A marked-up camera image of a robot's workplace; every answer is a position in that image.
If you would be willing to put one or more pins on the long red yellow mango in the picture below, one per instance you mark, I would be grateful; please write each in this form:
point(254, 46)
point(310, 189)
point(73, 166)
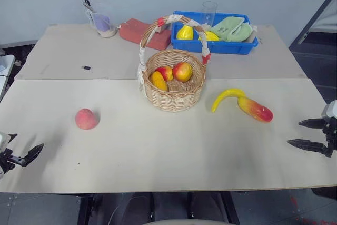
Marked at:
point(256, 110)

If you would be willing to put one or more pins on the red brick block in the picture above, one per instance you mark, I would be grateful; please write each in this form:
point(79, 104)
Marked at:
point(134, 32)

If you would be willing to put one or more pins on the green cloth mitt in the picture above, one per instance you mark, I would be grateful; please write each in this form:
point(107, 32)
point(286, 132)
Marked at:
point(226, 27)
point(241, 33)

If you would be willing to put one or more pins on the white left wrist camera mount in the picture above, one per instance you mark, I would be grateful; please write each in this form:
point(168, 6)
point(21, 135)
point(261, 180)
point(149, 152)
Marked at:
point(3, 140)

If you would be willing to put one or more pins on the yellow lemon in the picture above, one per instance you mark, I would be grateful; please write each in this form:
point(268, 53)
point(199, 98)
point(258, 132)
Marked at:
point(210, 36)

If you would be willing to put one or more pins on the tall clear glass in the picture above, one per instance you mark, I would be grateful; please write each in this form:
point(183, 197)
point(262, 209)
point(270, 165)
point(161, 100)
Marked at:
point(209, 11)

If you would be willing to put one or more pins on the red yellow apple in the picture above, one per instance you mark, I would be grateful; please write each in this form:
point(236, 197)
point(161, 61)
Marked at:
point(182, 71)

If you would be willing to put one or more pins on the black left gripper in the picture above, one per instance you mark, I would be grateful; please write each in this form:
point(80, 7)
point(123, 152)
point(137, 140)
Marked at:
point(10, 161)

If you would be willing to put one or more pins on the yellow banana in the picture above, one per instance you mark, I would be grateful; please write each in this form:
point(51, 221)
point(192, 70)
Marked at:
point(226, 93)

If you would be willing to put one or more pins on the blue plastic bin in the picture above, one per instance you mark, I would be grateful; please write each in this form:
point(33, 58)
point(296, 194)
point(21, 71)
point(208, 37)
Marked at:
point(223, 47)

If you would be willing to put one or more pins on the yellow pear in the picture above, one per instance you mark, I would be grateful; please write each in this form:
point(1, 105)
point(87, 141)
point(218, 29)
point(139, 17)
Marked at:
point(185, 33)

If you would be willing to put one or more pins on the dark metal frame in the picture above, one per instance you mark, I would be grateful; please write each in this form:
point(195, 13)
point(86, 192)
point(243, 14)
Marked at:
point(313, 17)

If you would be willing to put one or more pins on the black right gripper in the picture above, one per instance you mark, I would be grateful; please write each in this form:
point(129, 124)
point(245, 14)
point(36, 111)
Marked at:
point(331, 135)

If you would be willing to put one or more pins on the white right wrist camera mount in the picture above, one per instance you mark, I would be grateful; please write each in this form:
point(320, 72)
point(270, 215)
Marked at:
point(330, 109)

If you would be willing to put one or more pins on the white equipment box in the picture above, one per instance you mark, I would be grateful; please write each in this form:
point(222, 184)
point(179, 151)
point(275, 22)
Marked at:
point(5, 65)

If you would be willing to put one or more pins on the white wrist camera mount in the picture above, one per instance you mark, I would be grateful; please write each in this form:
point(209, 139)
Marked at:
point(3, 140)
point(330, 109)

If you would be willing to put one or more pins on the orange yellow mango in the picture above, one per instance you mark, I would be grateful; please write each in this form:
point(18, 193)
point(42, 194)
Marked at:
point(158, 80)

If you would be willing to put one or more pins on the black table leg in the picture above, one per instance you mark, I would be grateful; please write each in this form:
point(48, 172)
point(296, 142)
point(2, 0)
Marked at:
point(87, 209)
point(231, 207)

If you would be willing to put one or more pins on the small black clip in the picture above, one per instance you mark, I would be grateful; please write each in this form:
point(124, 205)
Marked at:
point(87, 67)

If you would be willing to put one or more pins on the small red yellow peach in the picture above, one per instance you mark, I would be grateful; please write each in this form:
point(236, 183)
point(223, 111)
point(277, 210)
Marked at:
point(165, 72)

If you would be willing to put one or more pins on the clear measuring cup purple contents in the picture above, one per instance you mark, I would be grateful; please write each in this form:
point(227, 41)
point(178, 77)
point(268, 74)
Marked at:
point(102, 23)

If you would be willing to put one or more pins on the pink peach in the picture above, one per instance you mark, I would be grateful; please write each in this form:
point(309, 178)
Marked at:
point(86, 119)

